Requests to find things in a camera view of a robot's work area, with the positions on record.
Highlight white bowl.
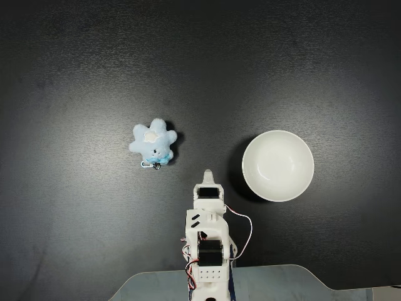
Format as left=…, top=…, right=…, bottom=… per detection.
left=241, top=130, right=315, bottom=203

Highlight red white servo cable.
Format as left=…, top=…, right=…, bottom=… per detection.
left=180, top=237, right=199, bottom=292
left=224, top=204, right=253, bottom=260

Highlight skyblue plush doll keychain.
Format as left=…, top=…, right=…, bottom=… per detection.
left=128, top=118, right=179, bottom=171

